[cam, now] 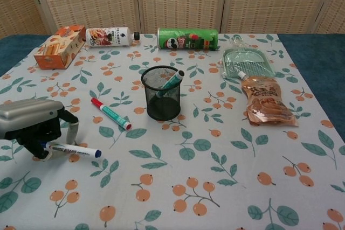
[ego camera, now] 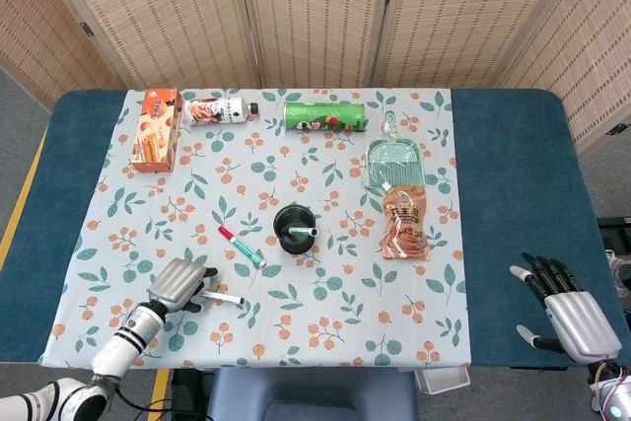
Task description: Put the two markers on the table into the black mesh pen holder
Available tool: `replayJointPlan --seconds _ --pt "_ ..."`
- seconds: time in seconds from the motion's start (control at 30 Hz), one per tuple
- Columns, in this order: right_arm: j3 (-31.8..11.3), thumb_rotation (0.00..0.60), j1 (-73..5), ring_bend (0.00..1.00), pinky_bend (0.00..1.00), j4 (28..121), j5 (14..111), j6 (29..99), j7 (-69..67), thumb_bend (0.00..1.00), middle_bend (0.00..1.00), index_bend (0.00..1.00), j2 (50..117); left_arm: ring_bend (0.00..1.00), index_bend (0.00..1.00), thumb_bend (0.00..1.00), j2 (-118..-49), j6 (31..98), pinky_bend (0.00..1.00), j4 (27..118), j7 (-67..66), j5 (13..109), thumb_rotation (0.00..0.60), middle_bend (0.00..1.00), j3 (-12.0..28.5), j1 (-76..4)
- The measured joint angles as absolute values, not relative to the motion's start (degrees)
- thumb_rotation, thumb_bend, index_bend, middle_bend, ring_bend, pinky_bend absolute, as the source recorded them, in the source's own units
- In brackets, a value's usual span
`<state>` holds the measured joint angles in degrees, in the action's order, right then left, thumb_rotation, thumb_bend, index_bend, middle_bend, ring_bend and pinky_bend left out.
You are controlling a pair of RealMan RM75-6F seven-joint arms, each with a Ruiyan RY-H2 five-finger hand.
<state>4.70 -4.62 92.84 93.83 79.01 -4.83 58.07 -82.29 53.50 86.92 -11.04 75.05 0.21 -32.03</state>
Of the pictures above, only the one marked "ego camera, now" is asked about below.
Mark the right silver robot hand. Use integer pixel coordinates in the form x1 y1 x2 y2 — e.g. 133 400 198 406
509 251 623 359

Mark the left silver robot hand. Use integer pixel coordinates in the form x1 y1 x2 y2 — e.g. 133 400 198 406
146 257 219 315

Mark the blue whiteboard marker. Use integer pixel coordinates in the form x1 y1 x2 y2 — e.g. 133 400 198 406
199 291 245 306

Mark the red-capped green marker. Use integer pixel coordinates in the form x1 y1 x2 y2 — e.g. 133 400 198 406
218 225 267 269

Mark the blue-grey robot base seat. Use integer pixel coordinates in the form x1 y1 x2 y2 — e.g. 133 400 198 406
205 366 420 421

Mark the black mesh pen holder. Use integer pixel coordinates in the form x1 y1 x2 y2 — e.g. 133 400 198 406
273 203 317 255

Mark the black equipment beside table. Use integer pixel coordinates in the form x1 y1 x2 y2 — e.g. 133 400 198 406
596 216 631 233

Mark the floral fruit-print tablecloth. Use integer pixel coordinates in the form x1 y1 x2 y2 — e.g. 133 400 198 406
37 88 473 370

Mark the orange biscuit box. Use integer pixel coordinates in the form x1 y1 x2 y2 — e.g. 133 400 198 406
129 88 184 174

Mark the white plastic box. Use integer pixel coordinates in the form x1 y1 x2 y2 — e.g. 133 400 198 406
413 366 472 396

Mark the blue table cover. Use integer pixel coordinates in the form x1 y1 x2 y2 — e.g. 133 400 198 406
0 88 631 370

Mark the white drink bottle black cap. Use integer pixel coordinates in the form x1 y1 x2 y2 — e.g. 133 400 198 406
182 97 260 127

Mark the brown sauce pouch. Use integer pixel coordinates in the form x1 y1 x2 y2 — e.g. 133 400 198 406
378 183 431 261

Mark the green chips can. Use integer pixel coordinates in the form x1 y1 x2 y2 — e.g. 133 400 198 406
283 101 370 134

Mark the green dustpan brush set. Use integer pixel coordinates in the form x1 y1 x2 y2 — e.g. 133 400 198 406
363 113 426 191

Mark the woven bamboo folding screen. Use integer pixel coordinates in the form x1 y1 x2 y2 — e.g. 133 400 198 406
0 0 631 156

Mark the black cable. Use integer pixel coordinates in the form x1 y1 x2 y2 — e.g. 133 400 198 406
112 386 174 415

